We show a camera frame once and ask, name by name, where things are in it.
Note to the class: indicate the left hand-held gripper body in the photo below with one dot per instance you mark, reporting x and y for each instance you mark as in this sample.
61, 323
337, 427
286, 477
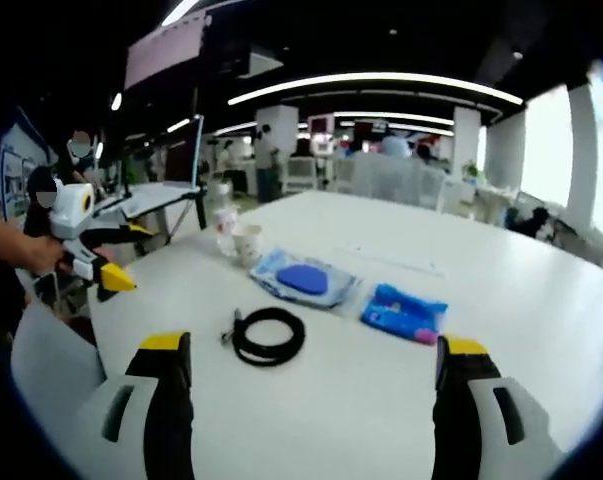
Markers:
71, 210

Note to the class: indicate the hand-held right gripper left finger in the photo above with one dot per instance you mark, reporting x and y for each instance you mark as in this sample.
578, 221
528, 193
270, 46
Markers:
171, 415

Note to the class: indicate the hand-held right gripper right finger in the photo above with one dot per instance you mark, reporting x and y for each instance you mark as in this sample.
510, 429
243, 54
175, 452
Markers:
456, 415

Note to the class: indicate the clear plastic water bottle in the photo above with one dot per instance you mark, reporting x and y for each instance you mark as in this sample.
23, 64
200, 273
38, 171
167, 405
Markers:
225, 225

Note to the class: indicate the blue tissue packet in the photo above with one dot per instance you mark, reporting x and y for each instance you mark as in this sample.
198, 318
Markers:
401, 312

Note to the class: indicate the white paper cup green print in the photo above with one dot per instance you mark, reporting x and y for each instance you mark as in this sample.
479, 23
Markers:
248, 247

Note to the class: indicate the wet wipes packet blue lid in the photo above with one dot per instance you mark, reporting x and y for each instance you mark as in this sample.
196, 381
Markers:
301, 277

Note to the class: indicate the person's left hand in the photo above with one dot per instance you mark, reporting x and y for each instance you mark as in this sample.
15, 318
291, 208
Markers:
36, 255

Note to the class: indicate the tilted white display table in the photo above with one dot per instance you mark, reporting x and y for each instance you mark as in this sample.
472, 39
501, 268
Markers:
146, 197

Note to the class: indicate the black stand legs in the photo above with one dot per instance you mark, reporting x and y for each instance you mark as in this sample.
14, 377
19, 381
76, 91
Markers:
200, 215

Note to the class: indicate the large dark monitor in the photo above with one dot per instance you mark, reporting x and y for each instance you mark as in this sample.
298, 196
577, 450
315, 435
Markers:
181, 160

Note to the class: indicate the hanging ceiling screen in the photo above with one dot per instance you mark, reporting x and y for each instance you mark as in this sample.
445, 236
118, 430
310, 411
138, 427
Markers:
163, 50

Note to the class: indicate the white office chair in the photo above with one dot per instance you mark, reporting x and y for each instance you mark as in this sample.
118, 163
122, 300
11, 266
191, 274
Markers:
301, 175

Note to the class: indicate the black office chair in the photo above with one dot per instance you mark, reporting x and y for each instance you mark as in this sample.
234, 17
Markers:
531, 222

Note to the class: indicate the grey partition panel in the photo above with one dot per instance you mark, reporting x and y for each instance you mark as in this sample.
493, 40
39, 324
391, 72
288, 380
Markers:
396, 180

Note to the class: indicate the potted green plant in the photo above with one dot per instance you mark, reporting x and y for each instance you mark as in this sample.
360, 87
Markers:
472, 171

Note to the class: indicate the narrow bright window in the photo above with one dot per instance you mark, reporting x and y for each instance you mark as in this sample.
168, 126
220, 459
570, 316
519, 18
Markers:
548, 145

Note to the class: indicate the curved ceiling light strip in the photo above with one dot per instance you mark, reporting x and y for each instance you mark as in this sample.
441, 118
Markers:
371, 78

